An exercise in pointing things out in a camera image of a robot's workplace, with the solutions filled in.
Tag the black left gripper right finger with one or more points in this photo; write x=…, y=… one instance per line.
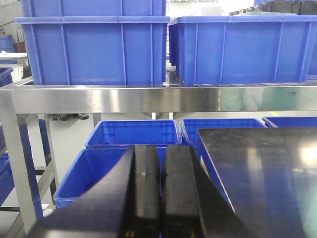
x=191, y=205

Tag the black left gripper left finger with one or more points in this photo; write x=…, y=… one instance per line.
x=63, y=224

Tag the blue bin lower near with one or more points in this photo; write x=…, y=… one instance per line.
x=86, y=178

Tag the blue bin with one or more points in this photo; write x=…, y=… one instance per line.
x=189, y=127
x=120, y=133
x=86, y=178

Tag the blue bin lower middle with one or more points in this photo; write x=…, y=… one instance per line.
x=189, y=127

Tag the blue bin lower far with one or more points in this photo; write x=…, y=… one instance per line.
x=120, y=133

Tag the blue crate upper left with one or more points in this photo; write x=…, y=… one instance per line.
x=96, y=50

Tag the blue crate upper right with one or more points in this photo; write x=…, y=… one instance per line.
x=243, y=49

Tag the blue crate stacked top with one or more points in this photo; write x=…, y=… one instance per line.
x=45, y=8

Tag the stainless steel shelf frame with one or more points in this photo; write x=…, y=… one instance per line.
x=20, y=99

